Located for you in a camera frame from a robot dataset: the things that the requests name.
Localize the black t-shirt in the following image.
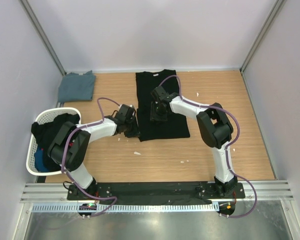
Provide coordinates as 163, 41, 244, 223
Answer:
135, 69, 191, 142

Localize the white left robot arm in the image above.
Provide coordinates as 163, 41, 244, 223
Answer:
47, 104, 139, 200

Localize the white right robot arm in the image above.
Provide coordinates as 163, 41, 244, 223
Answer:
150, 85, 238, 198

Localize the folded teal t-shirt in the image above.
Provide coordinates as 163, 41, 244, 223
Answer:
57, 70, 96, 103

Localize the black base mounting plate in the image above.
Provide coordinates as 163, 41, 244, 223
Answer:
66, 181, 246, 206

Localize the white laundry basket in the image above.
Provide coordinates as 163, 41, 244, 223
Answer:
26, 107, 81, 176

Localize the black clothes pile in basket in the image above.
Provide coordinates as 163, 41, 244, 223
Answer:
31, 113, 79, 172

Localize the blue garment in basket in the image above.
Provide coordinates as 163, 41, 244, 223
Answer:
34, 147, 49, 173

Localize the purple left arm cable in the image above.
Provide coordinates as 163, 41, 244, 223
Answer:
60, 97, 122, 217

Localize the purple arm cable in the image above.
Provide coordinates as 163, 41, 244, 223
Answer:
159, 74, 258, 220
60, 97, 122, 217

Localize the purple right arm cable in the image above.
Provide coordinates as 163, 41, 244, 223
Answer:
159, 74, 258, 220

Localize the slotted cable duct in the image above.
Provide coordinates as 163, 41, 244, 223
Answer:
31, 202, 219, 214

